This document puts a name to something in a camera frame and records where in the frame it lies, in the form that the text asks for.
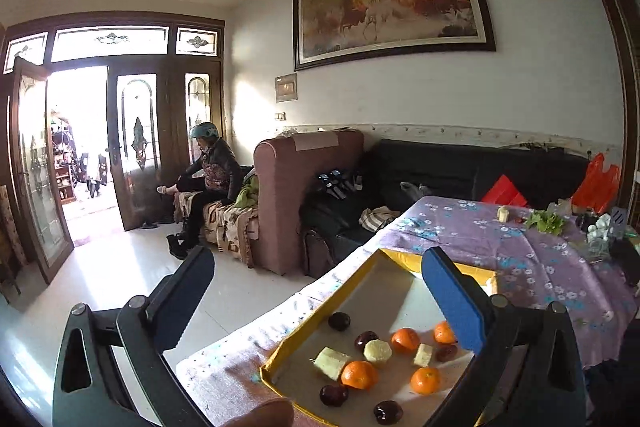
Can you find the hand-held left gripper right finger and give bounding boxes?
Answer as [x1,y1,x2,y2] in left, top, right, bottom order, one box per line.
[421,247,587,427]

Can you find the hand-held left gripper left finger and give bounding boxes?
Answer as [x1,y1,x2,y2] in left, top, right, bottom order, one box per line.
[52,245,216,427]

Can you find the yellow cardboard box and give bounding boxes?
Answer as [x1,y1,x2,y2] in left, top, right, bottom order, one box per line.
[260,248,498,427]

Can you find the long sugarcane piece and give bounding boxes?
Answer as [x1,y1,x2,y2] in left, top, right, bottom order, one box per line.
[312,347,352,379]

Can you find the person's left hand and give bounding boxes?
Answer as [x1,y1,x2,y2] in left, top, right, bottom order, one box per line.
[220,398,296,427]

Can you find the patterned blanket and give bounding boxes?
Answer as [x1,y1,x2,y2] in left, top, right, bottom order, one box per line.
[172,189,261,258]

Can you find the purple floral tablecloth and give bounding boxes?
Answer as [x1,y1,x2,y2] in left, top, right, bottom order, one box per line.
[177,196,631,427]

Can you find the striped bag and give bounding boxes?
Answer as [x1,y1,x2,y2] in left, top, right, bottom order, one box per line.
[360,206,401,233]

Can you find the grey plastic bag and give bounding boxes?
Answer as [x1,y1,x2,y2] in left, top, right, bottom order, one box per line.
[400,182,432,202]

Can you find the green cloth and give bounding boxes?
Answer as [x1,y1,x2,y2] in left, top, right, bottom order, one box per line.
[235,179,260,208]

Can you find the green lettuce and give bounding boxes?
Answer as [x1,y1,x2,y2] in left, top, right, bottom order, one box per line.
[524,210,566,236]

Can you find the black sofa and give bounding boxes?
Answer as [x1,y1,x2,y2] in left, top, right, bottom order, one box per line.
[300,138,591,278]

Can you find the brown bag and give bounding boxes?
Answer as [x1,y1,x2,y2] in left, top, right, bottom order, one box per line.
[300,227,336,278]

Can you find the wooden glass double door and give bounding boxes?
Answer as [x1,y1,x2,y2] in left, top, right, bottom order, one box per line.
[0,11,227,285]

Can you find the pink armchair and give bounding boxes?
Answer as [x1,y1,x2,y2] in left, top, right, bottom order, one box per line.
[200,128,365,277]

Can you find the parked scooter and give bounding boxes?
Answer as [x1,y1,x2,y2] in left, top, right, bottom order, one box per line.
[70,152,108,198]

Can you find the clear glass cup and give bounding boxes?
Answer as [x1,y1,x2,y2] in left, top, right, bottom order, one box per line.
[589,237,612,262]

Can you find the black electronic devices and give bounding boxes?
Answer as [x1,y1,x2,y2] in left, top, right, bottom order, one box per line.
[318,168,363,198]

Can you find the white small objects cluster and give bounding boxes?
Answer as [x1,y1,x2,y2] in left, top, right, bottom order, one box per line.
[586,213,613,242]

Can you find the black smartphone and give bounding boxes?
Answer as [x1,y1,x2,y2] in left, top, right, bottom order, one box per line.
[612,239,640,288]

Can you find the grey slotted spatula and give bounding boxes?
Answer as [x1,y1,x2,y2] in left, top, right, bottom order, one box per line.
[607,206,628,243]

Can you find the red plastic bag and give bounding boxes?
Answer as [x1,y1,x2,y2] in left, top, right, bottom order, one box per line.
[571,153,621,214]

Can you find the small framed picture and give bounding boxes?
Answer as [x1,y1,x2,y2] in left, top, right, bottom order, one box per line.
[274,73,298,102]

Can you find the framed horse painting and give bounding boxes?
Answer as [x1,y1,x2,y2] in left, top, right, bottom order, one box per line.
[292,0,497,72]

